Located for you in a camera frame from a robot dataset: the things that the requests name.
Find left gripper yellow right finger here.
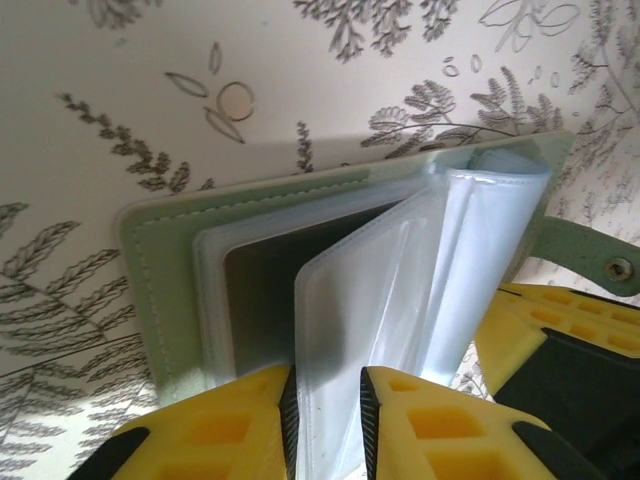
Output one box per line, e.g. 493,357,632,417
359,364,606,480

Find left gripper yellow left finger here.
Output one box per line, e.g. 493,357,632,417
74,363,301,480

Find green card holder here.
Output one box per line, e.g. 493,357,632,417
116,130,640,409

